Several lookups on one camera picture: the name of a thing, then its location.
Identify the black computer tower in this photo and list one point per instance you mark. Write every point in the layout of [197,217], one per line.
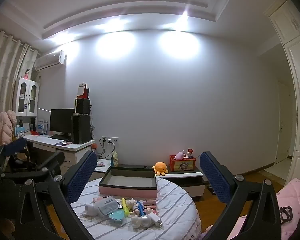
[81,130]

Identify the white desk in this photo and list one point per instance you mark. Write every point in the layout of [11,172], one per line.
[75,147]

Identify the pink storage box black rim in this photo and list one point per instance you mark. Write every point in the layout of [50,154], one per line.
[127,192]

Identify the clear bottle red cap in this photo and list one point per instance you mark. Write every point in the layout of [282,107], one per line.
[95,146]

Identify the blue yellow snack bag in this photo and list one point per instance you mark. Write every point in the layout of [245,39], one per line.
[114,158]

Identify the beige curtain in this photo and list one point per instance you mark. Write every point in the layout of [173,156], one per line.
[5,80]

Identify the blue plastic tube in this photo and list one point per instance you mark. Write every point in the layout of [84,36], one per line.
[139,206]

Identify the striped white quilted table cover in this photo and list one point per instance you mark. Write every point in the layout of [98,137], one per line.
[170,205]

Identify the blue white box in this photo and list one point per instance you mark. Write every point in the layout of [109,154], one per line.
[41,127]

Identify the teal oval plastic case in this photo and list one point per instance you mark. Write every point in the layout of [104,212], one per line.
[116,215]

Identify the pink quilted blanket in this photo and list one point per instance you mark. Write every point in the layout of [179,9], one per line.
[295,195]

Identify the yellow plastic tube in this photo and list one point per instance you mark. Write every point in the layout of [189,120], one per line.
[125,206]

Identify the white glass door cabinet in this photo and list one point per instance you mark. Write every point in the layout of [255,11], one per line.
[27,97]

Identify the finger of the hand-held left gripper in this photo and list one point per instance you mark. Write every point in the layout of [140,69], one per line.
[15,145]
[52,160]

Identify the pink doll figure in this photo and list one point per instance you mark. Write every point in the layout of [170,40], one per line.
[27,74]

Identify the pink pastel building block toy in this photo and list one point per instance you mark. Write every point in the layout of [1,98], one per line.
[98,199]

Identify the white door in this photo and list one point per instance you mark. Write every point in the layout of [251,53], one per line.
[283,125]

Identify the orange octopus plush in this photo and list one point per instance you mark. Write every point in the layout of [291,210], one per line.
[160,167]

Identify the black computer monitor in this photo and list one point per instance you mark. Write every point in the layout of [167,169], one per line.
[61,122]

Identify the white silver astronaut figure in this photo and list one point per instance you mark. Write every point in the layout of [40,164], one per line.
[140,221]

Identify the white wall socket strip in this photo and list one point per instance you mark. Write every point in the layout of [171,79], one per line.
[110,139]

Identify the small red white toy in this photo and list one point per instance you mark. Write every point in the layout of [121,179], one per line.
[190,153]

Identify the black floor scale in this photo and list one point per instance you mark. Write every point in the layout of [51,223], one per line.
[211,190]

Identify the pink down jacket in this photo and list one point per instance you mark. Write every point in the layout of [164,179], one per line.
[6,130]

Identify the white rounded plastic gadget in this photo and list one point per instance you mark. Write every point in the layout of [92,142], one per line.
[91,208]

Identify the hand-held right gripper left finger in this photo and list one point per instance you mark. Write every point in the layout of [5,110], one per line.
[80,177]

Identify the white low nightstand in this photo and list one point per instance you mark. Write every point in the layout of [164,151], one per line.
[102,169]

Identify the black box speaker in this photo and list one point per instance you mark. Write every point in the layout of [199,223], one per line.
[83,106]

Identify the white air conditioner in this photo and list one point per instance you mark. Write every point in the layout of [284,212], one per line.
[50,60]

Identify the red toy crate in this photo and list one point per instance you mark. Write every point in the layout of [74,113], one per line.
[182,165]

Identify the magazine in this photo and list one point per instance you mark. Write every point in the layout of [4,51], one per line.
[100,164]

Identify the small cream stand fan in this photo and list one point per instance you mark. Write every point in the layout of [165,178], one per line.
[75,103]

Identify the black keyboard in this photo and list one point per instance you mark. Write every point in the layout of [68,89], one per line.
[60,137]

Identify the mouse pad with mouse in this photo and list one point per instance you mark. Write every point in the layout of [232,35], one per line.
[63,143]

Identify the white plug charger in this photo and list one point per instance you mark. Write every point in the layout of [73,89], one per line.
[155,218]

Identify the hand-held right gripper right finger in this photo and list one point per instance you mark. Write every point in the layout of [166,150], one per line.
[217,177]

